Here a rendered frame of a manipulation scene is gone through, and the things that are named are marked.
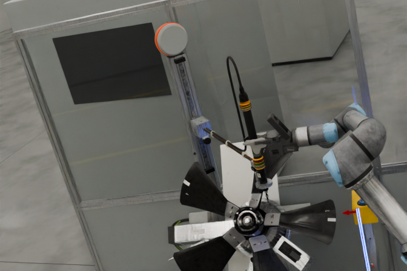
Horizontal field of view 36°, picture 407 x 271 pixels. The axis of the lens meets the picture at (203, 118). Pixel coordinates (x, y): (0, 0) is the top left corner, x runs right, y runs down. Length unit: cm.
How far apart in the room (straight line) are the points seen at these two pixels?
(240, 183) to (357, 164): 93
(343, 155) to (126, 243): 196
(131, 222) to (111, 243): 21
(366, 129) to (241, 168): 96
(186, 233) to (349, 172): 99
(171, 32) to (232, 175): 73
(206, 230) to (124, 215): 96
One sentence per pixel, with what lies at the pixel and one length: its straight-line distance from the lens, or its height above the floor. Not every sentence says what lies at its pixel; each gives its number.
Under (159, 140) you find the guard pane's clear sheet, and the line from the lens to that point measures 341.
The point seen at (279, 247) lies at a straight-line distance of 273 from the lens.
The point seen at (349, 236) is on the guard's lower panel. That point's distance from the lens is 353.
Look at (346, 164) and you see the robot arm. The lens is 213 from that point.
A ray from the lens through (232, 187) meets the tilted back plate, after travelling 296.
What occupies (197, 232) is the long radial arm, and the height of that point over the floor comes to 111.
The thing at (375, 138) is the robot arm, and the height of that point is 163.
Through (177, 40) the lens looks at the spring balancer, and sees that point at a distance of 302.
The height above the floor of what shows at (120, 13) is 204.
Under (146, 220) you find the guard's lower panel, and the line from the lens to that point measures 367.
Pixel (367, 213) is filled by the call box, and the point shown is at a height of 103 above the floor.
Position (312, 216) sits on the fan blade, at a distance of 264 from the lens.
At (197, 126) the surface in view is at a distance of 302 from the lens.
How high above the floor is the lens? 253
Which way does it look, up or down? 20 degrees down
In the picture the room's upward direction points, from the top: 15 degrees counter-clockwise
